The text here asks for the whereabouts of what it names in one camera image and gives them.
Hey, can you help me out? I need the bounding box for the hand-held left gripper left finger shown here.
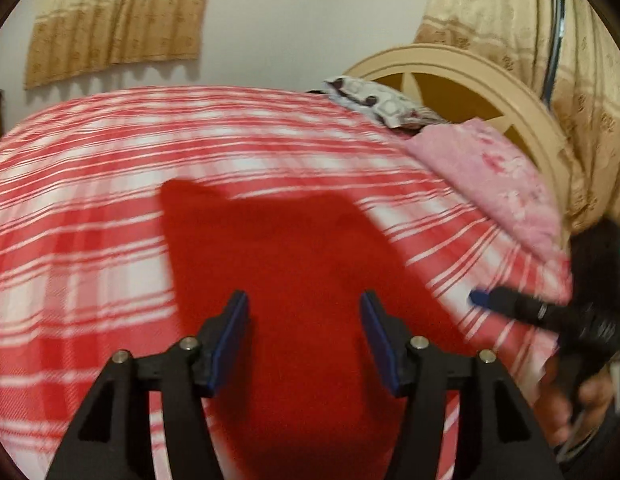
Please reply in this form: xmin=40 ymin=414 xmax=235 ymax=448
xmin=45 ymin=290 xmax=251 ymax=480

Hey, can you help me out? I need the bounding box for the black cable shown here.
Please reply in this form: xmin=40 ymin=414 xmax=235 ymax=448
xmin=540 ymin=0 xmax=568 ymax=106

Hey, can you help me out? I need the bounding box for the long beige floral curtain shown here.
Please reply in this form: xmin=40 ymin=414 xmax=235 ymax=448
xmin=414 ymin=0 xmax=620 ymax=236

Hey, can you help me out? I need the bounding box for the person's right hand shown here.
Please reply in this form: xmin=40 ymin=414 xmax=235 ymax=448
xmin=540 ymin=355 xmax=620 ymax=461

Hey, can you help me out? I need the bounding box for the pink floral pillow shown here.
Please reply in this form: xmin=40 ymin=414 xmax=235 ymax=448
xmin=405 ymin=119 xmax=565 ymax=258

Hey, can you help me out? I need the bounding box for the red white plaid bed sheet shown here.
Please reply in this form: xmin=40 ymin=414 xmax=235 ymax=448
xmin=0 ymin=85 xmax=575 ymax=480

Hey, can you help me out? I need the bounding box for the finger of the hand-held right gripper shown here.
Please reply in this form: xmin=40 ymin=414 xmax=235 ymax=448
xmin=468 ymin=287 xmax=560 ymax=333

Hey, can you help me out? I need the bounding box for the cream wooden headboard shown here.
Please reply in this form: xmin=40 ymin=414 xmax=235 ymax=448
xmin=342 ymin=44 xmax=570 ymax=221

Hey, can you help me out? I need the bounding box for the short beige floral curtain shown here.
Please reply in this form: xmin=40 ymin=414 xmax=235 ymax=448
xmin=24 ymin=0 xmax=218 ymax=91

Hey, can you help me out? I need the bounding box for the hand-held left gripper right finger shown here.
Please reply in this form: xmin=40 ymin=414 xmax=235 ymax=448
xmin=359 ymin=290 xmax=565 ymax=480

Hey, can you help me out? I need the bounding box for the white brown patterned pillow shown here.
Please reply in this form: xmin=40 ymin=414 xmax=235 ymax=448
xmin=324 ymin=76 xmax=448 ymax=131

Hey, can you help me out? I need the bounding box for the red knitted sweater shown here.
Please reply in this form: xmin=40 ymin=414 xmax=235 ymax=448
xmin=160 ymin=180 xmax=461 ymax=480

